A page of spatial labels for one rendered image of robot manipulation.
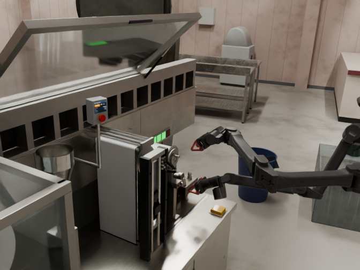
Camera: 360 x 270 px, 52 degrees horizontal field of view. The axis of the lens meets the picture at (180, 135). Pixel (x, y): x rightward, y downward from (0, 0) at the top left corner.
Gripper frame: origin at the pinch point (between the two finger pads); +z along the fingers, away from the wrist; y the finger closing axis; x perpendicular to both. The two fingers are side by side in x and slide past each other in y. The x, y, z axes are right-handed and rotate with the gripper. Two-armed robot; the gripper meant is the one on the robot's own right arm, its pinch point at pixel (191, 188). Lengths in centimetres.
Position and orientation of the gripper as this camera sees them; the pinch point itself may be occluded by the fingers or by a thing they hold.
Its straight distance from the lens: 215.2
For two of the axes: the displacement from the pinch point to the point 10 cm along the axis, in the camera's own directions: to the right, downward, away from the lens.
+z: -7.6, 3.0, 5.7
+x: -4.3, -9.0, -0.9
